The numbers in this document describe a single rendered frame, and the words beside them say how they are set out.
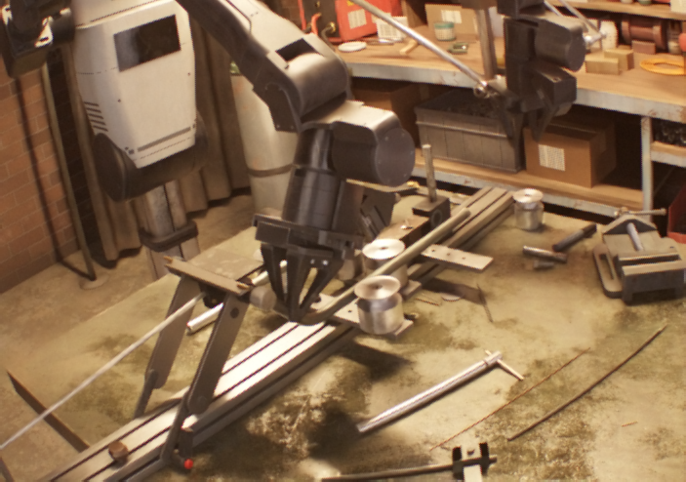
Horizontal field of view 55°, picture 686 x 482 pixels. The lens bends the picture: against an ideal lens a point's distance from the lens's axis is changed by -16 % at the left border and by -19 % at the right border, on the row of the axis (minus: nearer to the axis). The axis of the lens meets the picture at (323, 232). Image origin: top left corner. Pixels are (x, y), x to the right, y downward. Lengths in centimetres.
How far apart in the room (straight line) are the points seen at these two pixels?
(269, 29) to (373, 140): 16
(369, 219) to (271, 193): 205
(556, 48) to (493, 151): 153
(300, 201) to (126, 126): 71
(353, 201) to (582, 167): 162
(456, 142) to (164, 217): 128
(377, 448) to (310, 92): 36
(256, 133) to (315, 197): 205
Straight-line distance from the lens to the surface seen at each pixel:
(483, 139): 251
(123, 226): 346
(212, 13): 81
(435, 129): 262
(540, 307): 96
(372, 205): 83
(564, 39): 100
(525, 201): 114
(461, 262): 99
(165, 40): 145
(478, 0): 214
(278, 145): 282
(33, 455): 243
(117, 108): 143
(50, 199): 368
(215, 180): 376
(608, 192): 234
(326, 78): 76
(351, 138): 73
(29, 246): 367
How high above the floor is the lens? 139
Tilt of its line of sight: 24 degrees down
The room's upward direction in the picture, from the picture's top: 10 degrees counter-clockwise
